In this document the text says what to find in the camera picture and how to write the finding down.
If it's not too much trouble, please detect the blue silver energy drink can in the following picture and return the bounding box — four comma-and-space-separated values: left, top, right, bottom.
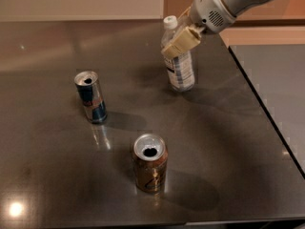
74, 71, 107, 124

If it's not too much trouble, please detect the brown gold soda can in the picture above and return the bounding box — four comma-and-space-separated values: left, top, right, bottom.
132, 134, 168, 193

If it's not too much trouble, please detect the clear blue-label plastic bottle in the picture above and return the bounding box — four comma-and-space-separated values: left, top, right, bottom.
161, 15, 195, 92

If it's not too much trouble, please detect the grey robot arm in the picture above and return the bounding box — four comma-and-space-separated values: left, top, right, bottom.
161, 0, 273, 59

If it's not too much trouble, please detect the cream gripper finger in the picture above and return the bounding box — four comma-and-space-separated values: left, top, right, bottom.
161, 26, 202, 59
178, 7, 191, 25

